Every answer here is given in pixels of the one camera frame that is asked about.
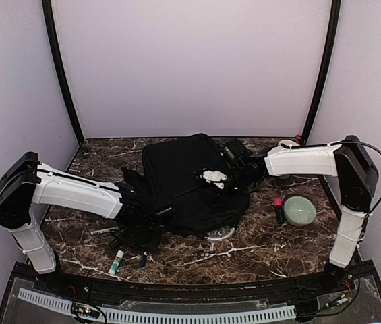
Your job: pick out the white pen blue cap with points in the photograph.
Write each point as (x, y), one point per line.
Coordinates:
(143, 259)

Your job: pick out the black left corner post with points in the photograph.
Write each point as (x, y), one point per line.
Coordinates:
(47, 7)

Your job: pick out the black student backpack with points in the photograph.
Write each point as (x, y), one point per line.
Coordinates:
(171, 178)

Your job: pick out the thin white pen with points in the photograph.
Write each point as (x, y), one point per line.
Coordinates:
(103, 231)

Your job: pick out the black right corner post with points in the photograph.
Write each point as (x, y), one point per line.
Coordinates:
(333, 22)

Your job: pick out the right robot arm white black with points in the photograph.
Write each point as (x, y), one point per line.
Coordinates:
(346, 160)

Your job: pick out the pale green ceramic bowl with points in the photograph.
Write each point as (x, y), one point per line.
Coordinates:
(299, 211)

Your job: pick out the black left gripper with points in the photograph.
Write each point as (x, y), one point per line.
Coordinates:
(153, 245)

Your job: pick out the black corner post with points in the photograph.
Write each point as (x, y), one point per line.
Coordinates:
(333, 22)
(47, 7)

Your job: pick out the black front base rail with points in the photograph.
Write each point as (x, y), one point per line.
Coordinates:
(290, 290)

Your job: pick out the white slotted cable duct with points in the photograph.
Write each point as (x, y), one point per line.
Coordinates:
(151, 312)

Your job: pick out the black marker pink cap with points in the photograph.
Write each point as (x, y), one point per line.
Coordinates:
(279, 211)

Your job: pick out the white green glue stick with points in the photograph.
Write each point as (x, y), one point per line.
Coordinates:
(116, 262)

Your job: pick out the white ceramic mug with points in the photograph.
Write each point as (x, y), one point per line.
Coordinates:
(286, 143)

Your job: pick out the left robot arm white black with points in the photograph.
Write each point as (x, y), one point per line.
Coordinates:
(28, 182)

